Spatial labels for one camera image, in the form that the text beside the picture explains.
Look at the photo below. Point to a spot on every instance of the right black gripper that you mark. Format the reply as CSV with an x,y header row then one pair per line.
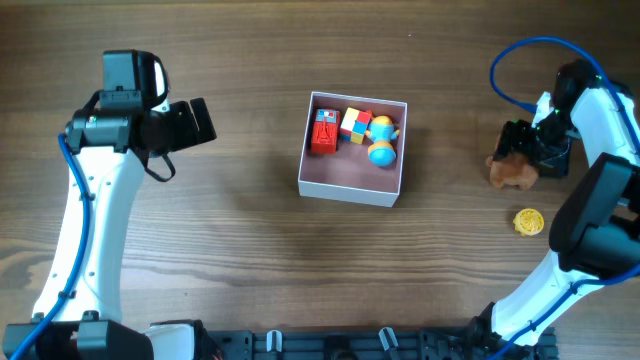
x,y
523,145

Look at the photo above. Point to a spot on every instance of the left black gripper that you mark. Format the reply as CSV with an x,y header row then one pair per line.
x,y
191,135

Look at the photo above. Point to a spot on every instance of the brown plush bear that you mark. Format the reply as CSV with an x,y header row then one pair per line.
x,y
513,170

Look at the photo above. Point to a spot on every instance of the yellow round toy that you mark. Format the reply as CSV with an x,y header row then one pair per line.
x,y
528,222

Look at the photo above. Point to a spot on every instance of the red toy fire truck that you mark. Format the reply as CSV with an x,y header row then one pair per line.
x,y
325,131

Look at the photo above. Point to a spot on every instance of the blue orange toy figure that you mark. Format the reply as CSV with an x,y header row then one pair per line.
x,y
382,132

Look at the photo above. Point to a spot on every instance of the multicolour puzzle cube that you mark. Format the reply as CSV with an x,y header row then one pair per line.
x,y
354,124

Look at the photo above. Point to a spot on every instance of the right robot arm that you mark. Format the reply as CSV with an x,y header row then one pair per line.
x,y
590,246

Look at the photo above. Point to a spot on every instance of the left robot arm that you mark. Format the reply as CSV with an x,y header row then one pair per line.
x,y
107,146

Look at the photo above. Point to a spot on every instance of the pink open cardboard box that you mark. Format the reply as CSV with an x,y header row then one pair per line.
x,y
348,175

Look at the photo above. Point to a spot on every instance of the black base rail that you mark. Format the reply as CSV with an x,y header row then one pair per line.
x,y
386,343

